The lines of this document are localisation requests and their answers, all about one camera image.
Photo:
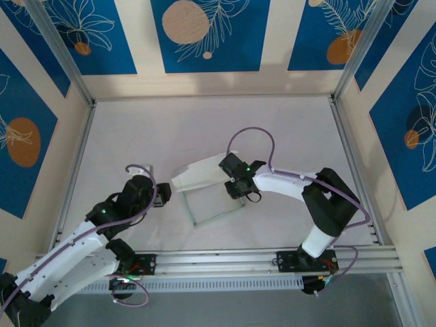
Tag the aluminium table side rail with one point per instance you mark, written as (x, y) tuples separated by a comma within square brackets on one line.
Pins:
[(81, 143), (344, 136)]

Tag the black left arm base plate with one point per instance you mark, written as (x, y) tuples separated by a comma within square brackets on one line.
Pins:
[(146, 264)]

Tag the aluminium frame leg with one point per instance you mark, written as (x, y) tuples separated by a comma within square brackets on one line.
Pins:
[(403, 303)]

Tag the white and teal paper box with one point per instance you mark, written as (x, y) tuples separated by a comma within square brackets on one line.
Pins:
[(194, 177)]

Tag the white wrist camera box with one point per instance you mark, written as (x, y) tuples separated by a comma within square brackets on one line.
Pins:
[(143, 170), (233, 152)]

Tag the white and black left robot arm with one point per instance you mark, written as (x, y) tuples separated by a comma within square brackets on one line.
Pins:
[(68, 265)]

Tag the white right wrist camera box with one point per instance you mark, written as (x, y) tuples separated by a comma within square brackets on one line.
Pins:
[(233, 152)]

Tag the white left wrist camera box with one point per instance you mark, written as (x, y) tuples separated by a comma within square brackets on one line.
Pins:
[(143, 170)]

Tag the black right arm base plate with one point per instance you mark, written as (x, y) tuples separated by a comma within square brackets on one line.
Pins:
[(286, 262)]

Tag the aluminium frame cross rail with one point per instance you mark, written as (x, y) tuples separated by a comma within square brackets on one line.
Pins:
[(218, 262)]

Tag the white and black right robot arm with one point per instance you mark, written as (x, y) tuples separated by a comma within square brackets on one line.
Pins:
[(327, 201)]

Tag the aluminium frame post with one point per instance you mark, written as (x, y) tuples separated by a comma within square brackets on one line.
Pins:
[(364, 44), (61, 51)]

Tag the blue floral wall panel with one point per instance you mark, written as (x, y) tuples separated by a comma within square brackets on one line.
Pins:
[(306, 41), (34, 51), (112, 51), (238, 51), (20, 184), (385, 51), (391, 153)]

